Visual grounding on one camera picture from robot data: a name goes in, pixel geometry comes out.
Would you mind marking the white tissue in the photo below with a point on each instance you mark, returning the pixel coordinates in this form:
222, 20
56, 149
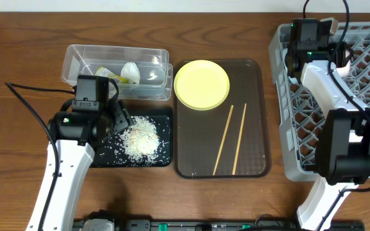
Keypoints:
130, 73

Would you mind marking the green yellow snack wrapper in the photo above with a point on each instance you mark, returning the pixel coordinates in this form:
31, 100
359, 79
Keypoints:
104, 72

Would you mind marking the rice pile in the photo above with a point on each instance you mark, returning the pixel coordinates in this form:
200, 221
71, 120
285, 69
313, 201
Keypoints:
140, 139

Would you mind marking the black waste tray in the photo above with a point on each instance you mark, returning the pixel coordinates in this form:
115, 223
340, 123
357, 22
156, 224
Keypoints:
159, 150

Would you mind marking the clear plastic waste bin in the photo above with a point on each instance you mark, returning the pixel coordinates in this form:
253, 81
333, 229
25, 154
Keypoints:
154, 67

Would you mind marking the yellow plate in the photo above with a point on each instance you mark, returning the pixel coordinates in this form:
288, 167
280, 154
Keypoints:
201, 85

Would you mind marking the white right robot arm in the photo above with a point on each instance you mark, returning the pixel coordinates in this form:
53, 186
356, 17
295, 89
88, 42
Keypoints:
342, 155

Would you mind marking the brown serving tray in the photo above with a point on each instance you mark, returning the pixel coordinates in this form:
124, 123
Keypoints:
198, 133

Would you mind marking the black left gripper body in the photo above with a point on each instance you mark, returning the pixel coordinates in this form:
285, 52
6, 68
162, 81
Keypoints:
121, 115

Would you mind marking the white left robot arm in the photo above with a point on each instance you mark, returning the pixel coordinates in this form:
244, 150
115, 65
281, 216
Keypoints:
73, 133

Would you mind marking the white bowl with rice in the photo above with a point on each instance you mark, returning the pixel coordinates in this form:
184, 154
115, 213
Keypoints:
343, 71

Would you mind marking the grey dishwasher rack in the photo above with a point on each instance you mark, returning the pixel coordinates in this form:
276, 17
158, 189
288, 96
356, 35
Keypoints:
301, 118

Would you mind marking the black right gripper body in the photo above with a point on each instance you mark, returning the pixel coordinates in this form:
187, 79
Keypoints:
342, 54

